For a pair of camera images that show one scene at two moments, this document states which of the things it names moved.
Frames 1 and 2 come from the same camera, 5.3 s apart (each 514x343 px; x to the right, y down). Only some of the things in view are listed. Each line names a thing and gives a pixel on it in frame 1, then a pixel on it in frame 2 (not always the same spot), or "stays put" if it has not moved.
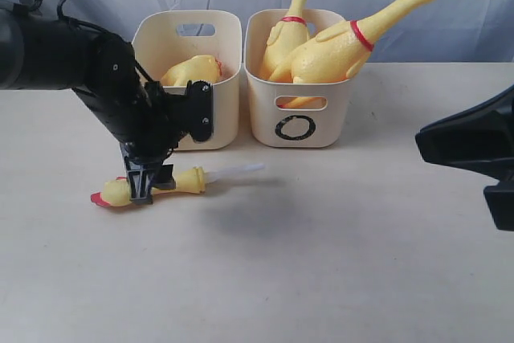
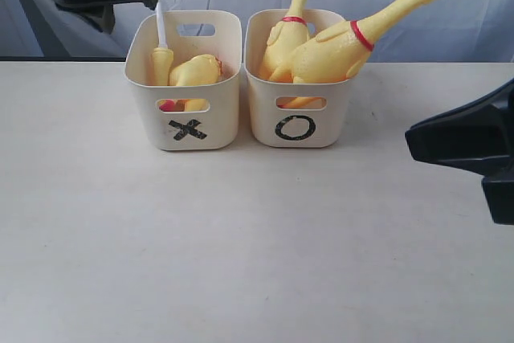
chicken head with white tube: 116,192 -> 162,59
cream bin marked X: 165,39 stays put
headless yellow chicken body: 197,67 stays put
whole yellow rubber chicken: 291,32 stays put
